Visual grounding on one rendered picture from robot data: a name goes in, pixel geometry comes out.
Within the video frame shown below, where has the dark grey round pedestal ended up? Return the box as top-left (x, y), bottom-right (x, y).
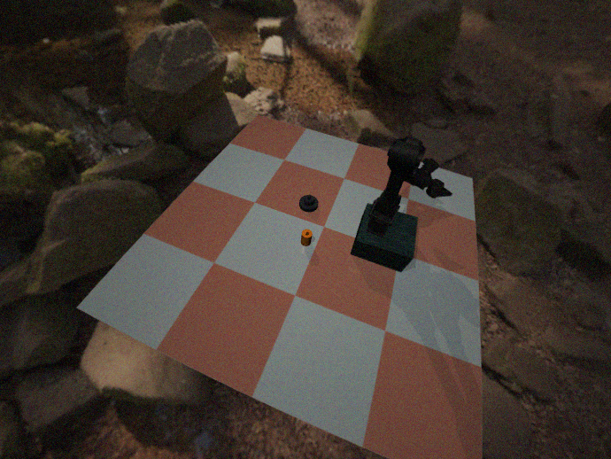
top-left (299, 195), bottom-right (318, 212)

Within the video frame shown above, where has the orange tapered knob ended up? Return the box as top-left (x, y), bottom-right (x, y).
top-left (301, 229), bottom-right (313, 246)

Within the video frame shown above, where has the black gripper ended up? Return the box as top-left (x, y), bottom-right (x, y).
top-left (410, 169), bottom-right (452, 198)

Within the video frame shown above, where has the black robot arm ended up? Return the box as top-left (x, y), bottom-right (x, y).
top-left (367, 136), bottom-right (439, 237)

